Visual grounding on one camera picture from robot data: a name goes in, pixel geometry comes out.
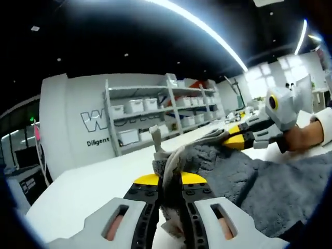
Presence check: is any group of white storage bins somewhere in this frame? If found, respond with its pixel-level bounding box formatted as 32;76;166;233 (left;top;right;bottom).
110;77;221;146

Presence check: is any grey metal shelving rack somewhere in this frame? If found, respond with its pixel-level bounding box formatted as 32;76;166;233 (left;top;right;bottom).
103;73;225;156

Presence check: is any pink hanging object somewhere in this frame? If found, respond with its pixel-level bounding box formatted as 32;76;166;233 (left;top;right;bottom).
33;124;42;143

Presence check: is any black box with white label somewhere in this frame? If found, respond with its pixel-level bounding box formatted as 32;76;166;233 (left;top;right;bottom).
18;168;50;205

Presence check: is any grey towel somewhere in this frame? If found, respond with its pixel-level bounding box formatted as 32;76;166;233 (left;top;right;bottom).
149;124;332;239

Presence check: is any yellow and black table clutter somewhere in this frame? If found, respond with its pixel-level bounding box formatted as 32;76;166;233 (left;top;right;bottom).
227;110;250;122

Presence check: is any short ceiling light strip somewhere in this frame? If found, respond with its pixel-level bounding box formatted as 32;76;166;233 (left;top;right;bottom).
294;18;308;56

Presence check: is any ceiling air conditioner vent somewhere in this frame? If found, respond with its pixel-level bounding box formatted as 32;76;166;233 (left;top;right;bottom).
253;0;278;7

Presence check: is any green and black stand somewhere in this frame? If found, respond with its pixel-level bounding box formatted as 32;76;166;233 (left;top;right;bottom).
224;75;246;111

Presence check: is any wall lettering sign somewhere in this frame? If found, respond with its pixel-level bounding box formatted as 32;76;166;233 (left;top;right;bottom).
80;110;112;148

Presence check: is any long ceiling light strip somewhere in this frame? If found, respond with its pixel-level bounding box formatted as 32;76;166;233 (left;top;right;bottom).
145;0;249;71

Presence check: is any person's right hand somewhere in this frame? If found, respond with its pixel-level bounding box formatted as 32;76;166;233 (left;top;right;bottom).
277;120;325;154

